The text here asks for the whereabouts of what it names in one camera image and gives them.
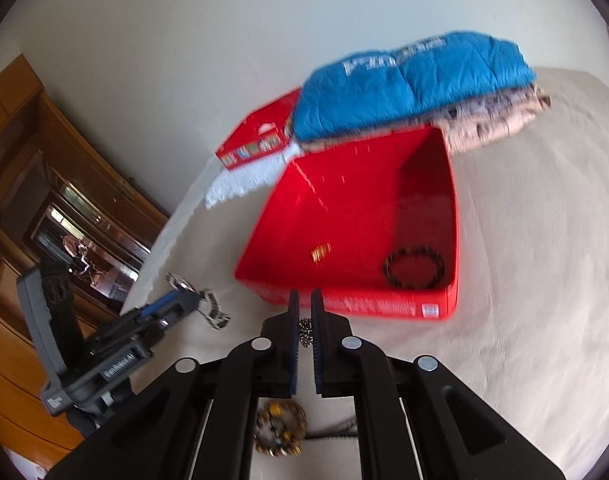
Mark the red tin box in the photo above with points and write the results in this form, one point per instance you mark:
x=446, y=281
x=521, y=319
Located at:
x=349, y=210

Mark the white lace doily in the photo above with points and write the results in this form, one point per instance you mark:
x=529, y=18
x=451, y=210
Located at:
x=244, y=182

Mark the blue quilted blanket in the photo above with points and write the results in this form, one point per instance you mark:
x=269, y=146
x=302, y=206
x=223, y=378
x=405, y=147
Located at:
x=409, y=85

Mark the wooden cabinet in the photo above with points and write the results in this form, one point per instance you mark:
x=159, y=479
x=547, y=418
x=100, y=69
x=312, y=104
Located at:
x=49, y=160

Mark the small gold jewelry piece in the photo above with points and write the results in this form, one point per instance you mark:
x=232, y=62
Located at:
x=321, y=253

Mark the beige patterned blanket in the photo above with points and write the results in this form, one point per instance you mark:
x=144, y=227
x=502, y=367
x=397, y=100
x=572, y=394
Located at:
x=494, y=120

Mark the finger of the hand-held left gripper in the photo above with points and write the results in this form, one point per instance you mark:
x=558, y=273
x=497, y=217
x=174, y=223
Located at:
x=160, y=306

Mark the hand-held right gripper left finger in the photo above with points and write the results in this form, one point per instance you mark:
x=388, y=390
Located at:
x=293, y=355

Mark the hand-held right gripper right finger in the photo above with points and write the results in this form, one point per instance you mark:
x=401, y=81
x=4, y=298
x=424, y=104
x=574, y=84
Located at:
x=317, y=355

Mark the red printed tin lid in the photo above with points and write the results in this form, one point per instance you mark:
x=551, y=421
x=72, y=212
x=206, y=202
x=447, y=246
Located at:
x=249, y=137

